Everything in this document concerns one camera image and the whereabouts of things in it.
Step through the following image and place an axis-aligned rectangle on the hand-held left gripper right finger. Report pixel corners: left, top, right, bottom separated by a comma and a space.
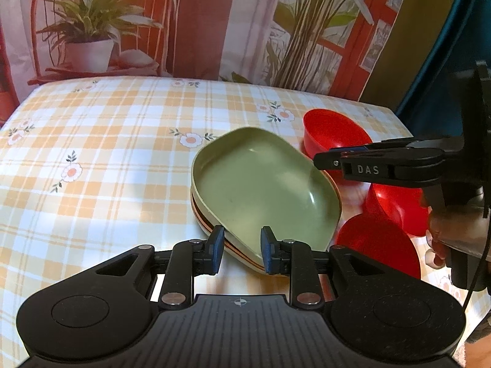
260, 226, 389, 310

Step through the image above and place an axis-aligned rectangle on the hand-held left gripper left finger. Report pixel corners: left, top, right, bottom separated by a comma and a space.
95, 225, 226, 311

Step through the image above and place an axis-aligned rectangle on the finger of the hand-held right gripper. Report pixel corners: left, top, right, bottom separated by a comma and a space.
313, 135, 463, 172
340, 148, 449, 190

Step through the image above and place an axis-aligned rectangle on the red bowl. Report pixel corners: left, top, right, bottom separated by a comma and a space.
364, 183, 431, 237
335, 214, 423, 281
302, 109, 373, 159

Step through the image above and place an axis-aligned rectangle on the orange square plate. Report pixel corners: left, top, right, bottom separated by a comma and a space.
192, 199, 266, 273

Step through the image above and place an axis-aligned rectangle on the green square plate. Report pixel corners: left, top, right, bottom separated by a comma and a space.
191, 126, 342, 274
190, 186, 269, 274

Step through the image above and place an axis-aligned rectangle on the person's right hand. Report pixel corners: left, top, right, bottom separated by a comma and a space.
425, 206, 455, 270

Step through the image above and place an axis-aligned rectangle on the teal curtain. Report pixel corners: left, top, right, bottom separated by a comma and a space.
394, 0, 491, 139

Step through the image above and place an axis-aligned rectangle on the checked floral tablecloth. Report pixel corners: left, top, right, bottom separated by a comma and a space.
0, 76, 491, 368

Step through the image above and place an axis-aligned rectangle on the printed room scene backdrop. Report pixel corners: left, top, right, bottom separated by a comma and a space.
0, 0, 419, 124

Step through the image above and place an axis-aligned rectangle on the black cable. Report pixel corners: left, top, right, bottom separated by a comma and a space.
461, 195, 491, 313

